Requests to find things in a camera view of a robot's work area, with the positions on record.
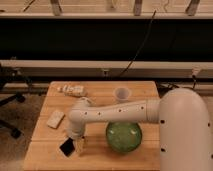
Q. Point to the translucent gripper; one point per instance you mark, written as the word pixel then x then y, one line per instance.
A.
pixel 79 145

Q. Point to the black rectangular eraser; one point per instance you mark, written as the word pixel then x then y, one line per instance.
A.
pixel 67 147

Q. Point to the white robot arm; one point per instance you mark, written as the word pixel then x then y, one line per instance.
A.
pixel 186 141

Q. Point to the green ceramic bowl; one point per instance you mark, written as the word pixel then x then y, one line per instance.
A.
pixel 123 137

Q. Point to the translucent plastic cup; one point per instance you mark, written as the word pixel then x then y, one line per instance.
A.
pixel 121 94

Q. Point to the white rectangular sponge block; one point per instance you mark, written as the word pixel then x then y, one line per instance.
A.
pixel 55 119

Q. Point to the black office chair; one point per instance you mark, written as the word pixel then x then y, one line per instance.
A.
pixel 19 97

